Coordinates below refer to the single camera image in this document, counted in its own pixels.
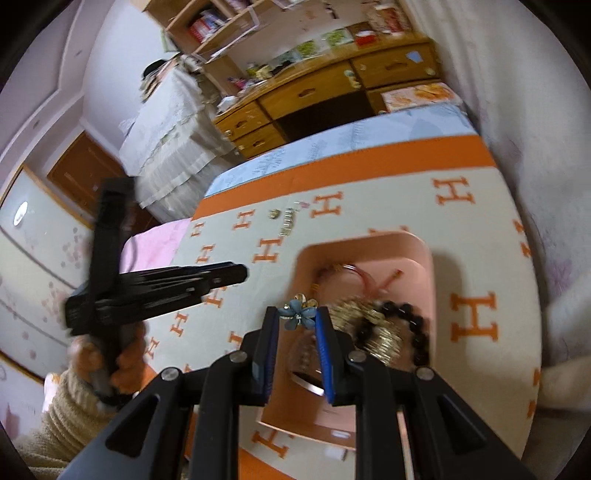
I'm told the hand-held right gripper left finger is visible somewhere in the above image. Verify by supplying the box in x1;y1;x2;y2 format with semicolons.
60;305;280;480

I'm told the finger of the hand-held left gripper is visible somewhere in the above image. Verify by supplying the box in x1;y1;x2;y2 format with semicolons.
119;261;249;298
117;287;209;320

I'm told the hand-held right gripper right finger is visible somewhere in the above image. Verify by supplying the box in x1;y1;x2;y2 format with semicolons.
316;305;539;480

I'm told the blue flower brooch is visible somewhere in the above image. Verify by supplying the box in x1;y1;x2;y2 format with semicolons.
281;298;319;330

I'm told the gold crystal bracelet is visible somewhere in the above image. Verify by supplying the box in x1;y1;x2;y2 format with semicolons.
330;298;407;365

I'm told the red string bracelet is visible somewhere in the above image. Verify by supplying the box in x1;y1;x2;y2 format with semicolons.
316;263;402;296

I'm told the black bead bracelet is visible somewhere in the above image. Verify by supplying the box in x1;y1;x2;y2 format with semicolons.
355;300;430;367

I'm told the pink cardboard box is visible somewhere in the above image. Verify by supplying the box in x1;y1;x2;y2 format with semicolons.
256;231;437;446

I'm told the person's left hand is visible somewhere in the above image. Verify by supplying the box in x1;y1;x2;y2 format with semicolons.
68;320;149;408

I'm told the pink quilted blanket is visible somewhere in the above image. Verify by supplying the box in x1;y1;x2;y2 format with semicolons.
120;218;192;273

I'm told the brown wooden door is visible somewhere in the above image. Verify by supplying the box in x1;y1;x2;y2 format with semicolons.
46;131;153;222

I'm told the white sliding wardrobe door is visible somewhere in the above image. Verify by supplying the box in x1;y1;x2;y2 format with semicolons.
0;166;102;384

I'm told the lace-covered piano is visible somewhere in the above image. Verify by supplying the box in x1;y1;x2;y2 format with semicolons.
119;58;241;222

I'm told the orange patterned blanket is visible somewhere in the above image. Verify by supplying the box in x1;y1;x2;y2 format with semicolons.
143;134;546;480

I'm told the wooden desk with drawers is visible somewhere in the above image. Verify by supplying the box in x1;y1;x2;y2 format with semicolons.
212;34;444;160

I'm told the row of upright books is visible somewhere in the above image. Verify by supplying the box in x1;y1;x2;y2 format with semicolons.
187;0;259;42

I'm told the light blue patterned tablecloth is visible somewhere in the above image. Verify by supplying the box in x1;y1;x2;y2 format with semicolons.
203;104;481;197

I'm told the orange floral flat box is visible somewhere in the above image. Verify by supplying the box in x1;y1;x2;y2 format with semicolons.
381;82;460;114

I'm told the wooden desk with bookshelf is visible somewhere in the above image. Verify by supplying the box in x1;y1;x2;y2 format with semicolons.
143;0;416;84

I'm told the cream floral curtain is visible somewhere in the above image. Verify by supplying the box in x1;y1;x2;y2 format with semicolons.
402;0;591;416

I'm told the floral patterned bag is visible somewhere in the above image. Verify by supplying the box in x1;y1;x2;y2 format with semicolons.
367;6;411;34

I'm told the white wire basket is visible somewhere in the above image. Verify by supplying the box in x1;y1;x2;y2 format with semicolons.
191;7;259;63

